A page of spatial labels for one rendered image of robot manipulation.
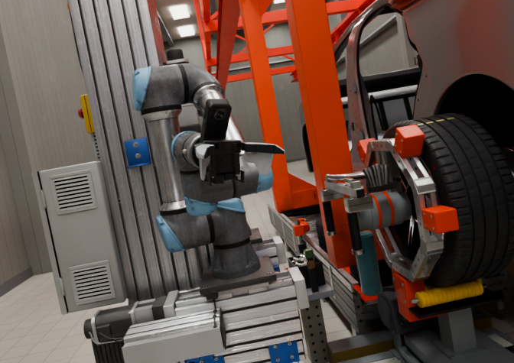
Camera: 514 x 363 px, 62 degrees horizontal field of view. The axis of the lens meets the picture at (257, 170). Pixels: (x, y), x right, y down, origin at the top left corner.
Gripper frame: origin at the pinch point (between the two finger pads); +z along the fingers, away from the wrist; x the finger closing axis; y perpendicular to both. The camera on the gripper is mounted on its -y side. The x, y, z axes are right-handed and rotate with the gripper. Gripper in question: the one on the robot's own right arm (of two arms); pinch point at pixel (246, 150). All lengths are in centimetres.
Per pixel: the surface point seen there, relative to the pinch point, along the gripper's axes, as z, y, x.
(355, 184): -51, 20, -65
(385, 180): -46, 18, -74
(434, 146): -39, 6, -88
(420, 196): -36, 22, -80
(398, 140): -48, 5, -81
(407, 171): -43, 15, -81
